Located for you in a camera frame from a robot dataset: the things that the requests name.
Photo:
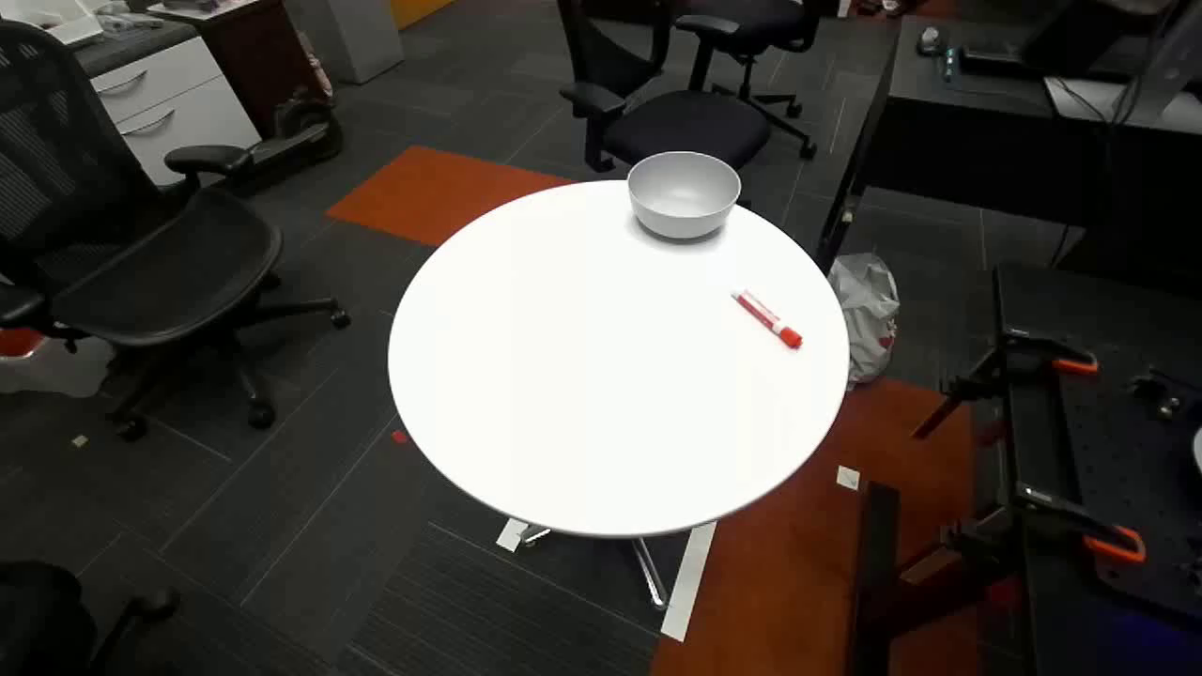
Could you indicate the red marker with white cap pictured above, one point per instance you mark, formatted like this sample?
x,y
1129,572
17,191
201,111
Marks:
x,y
767,320

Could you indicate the black support post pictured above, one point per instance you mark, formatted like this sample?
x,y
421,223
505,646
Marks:
x,y
878,577

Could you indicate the small white floor tag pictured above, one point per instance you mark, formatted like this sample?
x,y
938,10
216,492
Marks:
x,y
851,477

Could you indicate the black mesh office chair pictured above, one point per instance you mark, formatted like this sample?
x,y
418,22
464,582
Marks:
x,y
162,268

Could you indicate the black padded office chair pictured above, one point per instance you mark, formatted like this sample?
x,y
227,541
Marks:
x,y
680,123
752,32

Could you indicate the white metal table base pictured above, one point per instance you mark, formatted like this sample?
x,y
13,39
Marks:
x,y
693,582

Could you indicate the white box on floor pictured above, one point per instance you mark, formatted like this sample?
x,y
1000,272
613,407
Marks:
x,y
59,364

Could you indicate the dark brown wooden cabinet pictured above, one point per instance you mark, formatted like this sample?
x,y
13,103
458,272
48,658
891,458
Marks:
x,y
264,59

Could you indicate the white drawer cabinet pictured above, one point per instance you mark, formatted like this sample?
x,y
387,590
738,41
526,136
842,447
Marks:
x,y
173,108

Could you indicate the black chair with round back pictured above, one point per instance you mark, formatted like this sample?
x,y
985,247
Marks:
x,y
44,620

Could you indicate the white plastic bag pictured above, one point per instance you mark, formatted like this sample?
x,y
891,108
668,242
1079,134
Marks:
x,y
865,313

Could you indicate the black office desk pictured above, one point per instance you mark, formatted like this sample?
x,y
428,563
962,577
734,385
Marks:
x,y
1000,136

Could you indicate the grey metal cabinet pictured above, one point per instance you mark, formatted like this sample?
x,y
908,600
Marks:
x,y
357,34

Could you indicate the small blue bottle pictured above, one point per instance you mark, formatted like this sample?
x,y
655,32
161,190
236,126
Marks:
x,y
951,61

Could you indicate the grey metal bowl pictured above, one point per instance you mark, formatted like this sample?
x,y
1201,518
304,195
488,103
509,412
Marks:
x,y
680,191

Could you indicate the black kick scooter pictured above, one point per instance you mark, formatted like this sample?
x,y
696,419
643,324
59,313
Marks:
x,y
305,129

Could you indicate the grey computer mouse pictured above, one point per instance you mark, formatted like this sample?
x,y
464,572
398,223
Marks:
x,y
931,39

